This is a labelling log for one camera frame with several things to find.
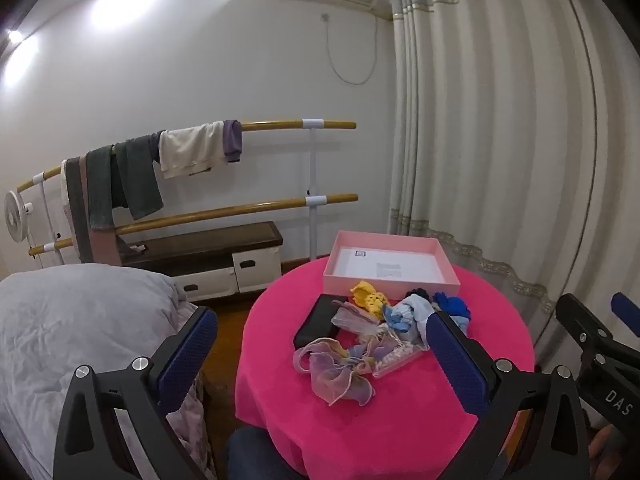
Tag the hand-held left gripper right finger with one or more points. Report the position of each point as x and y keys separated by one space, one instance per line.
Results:
x=457 y=365

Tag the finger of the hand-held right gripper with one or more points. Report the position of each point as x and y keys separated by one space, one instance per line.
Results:
x=580 y=317
x=627 y=312

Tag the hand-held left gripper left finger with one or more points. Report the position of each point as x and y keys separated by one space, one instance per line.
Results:
x=185 y=355

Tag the blue knit scrunchie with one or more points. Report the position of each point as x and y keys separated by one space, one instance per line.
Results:
x=455 y=307

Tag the pearl hair clip pack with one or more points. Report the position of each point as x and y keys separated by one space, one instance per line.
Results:
x=395 y=360

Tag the light blue baby garment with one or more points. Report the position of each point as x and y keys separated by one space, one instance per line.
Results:
x=410 y=315

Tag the navy knit scrunchie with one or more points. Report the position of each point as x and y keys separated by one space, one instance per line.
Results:
x=417 y=292

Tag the yellow crochet piece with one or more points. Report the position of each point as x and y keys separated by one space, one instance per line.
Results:
x=370 y=302

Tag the clear plastic bag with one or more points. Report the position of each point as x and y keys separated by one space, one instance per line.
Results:
x=350 y=320

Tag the pastel organza scrunchie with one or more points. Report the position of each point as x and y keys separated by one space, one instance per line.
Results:
x=340 y=380

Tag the pink cardboard box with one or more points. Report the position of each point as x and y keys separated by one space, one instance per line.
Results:
x=380 y=237

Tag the person's right hand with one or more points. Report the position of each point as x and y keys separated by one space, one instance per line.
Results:
x=600 y=452

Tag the pink round tablecloth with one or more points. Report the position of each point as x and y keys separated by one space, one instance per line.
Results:
x=400 y=425

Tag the dark-topped storage bench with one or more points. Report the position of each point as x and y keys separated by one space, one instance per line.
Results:
x=200 y=247

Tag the grey duvet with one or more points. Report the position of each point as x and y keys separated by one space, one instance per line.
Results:
x=75 y=320

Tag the small pink item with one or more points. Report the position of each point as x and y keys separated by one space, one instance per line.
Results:
x=137 y=248

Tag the person's jeans leg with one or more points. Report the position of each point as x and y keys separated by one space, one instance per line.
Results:
x=255 y=457

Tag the black hard case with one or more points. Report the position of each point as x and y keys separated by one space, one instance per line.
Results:
x=315 y=325

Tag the pink cloth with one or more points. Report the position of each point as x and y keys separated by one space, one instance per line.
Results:
x=102 y=247

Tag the grey cloth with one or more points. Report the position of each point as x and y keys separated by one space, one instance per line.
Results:
x=77 y=210

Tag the dark grey towel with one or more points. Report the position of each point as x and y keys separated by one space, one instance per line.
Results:
x=100 y=185
x=140 y=180

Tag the cream pleated curtain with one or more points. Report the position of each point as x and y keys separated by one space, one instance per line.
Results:
x=500 y=135

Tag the cream garment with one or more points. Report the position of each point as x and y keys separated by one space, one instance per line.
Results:
x=190 y=152

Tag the purple garment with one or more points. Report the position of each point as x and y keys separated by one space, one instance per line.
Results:
x=232 y=140

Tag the white electric fan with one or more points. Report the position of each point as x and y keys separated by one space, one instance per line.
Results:
x=15 y=212

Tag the wooden ballet barre stand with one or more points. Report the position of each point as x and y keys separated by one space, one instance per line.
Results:
x=280 y=124

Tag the bright wall lamp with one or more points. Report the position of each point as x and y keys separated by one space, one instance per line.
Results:
x=15 y=36

